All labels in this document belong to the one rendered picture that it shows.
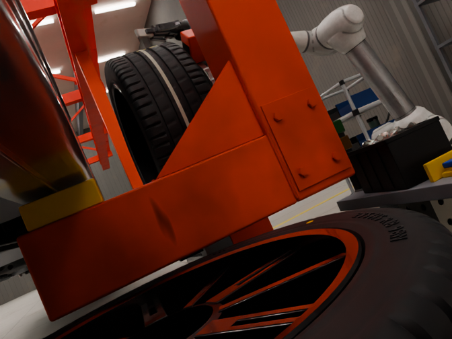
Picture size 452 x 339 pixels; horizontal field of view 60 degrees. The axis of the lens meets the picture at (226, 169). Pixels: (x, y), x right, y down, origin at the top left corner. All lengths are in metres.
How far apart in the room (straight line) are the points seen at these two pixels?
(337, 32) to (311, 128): 0.97
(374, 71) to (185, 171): 1.22
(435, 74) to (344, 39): 3.61
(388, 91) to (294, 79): 0.98
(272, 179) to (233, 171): 0.09
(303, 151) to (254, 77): 0.19
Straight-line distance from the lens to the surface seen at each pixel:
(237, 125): 0.84
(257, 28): 0.93
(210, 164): 0.79
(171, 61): 1.22
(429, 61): 5.37
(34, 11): 5.02
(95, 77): 5.36
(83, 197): 0.77
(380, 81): 1.84
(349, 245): 0.43
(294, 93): 0.89
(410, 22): 5.43
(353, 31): 1.80
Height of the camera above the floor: 0.61
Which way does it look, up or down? 3 degrees up
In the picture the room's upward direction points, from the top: 24 degrees counter-clockwise
